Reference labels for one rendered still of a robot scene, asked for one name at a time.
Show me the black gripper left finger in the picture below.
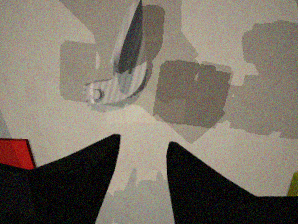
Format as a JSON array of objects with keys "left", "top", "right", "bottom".
[{"left": 0, "top": 133, "right": 121, "bottom": 224}]

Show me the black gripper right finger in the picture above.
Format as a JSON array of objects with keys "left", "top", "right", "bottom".
[{"left": 166, "top": 141, "right": 298, "bottom": 224}]

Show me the small yellow cube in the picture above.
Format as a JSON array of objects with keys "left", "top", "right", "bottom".
[{"left": 287, "top": 172, "right": 298, "bottom": 197}]

